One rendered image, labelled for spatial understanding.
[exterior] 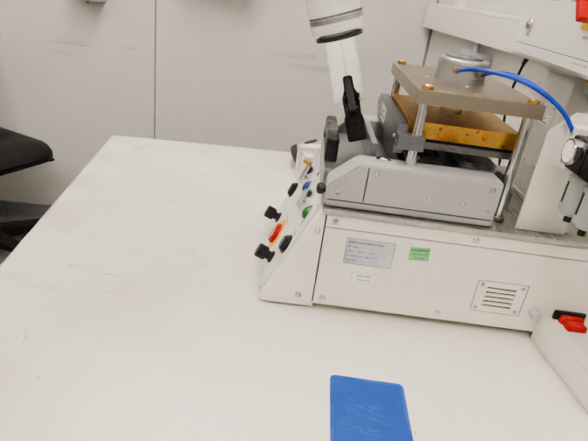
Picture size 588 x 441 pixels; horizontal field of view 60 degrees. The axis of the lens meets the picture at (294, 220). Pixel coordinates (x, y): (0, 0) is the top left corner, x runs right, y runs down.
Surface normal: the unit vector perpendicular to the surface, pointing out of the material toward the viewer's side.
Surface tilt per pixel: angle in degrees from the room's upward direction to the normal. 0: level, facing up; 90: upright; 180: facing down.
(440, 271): 90
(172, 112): 90
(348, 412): 0
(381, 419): 0
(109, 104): 90
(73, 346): 0
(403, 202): 90
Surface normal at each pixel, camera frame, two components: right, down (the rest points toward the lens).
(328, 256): -0.05, 0.42
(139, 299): 0.12, -0.90
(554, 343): -0.99, -0.08
